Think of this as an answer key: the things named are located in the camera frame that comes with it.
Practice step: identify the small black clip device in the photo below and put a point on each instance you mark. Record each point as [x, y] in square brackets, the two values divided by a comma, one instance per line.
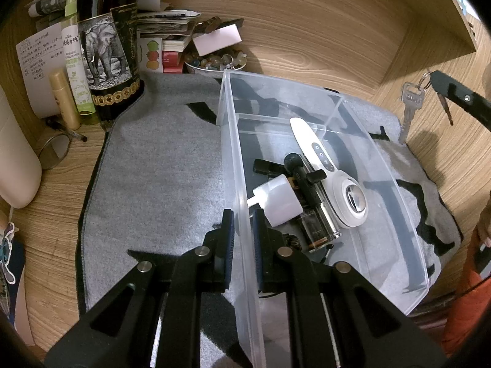
[266, 166]

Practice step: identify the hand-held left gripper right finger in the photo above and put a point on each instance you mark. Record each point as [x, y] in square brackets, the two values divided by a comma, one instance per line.
[257, 245]

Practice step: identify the clear plastic storage box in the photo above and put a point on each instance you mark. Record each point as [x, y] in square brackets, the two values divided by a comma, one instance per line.
[234, 161]

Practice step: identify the black pen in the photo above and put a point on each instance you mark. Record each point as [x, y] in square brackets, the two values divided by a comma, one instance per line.
[67, 133]

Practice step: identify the yellow tube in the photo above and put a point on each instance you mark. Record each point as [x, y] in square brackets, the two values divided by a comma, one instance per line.
[63, 99]

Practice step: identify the silver key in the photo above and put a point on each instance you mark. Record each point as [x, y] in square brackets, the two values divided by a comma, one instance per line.
[411, 97]

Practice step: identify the white card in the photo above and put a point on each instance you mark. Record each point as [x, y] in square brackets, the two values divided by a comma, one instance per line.
[216, 40]

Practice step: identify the red box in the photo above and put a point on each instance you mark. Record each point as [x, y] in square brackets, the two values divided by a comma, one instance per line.
[173, 61]

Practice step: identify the white handheld massager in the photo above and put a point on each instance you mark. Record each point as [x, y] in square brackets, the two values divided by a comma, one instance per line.
[347, 195]

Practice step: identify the handwritten white note paper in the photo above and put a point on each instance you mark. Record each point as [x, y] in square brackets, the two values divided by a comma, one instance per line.
[34, 65]

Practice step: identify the dark elephant label wine bottle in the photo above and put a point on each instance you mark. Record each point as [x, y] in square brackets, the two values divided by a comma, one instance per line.
[105, 53]

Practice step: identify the grey felt mat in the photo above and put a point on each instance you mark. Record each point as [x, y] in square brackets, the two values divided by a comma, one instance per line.
[161, 168]

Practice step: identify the clear rectangular bottle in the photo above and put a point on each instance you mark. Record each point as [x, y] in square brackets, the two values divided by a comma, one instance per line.
[318, 226]

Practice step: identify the white power adapter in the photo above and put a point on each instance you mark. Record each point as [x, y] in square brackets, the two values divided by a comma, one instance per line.
[282, 199]

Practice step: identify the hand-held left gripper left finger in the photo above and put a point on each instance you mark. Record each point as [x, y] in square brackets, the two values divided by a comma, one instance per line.
[229, 245]

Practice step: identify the rolled newspaper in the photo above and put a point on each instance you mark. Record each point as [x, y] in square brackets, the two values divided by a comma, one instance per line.
[46, 4]

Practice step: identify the green spray bottle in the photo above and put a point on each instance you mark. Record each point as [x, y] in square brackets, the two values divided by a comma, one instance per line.
[75, 65]

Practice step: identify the bowl of coloured beads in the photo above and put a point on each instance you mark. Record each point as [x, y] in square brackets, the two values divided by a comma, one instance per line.
[209, 63]

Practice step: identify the stack of booklets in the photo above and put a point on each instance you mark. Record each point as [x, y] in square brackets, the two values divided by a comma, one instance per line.
[167, 25]

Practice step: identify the cream cylindrical container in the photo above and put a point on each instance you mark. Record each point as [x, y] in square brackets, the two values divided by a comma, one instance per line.
[17, 153]

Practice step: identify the dark brown object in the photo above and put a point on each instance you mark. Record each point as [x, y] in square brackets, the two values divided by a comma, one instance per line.
[211, 23]

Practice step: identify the orange clothing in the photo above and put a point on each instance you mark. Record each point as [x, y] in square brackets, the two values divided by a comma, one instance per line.
[464, 314]

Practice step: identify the round metal mirror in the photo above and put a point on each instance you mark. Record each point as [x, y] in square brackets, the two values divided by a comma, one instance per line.
[50, 155]

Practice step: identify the fruit print card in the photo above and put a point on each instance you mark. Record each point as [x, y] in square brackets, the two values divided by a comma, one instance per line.
[151, 54]

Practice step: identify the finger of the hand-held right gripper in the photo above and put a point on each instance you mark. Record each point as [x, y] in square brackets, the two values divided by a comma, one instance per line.
[468, 97]

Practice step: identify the blue cartoon sticker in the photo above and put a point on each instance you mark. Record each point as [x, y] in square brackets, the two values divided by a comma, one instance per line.
[5, 249]

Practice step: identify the small brown key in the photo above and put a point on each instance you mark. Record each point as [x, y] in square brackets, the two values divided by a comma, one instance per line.
[445, 109]

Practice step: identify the black foam tip microphone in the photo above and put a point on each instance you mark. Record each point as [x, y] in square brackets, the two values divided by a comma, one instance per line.
[307, 182]

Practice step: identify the wooden shelf divider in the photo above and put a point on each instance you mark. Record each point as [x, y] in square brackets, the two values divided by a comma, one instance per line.
[437, 7]

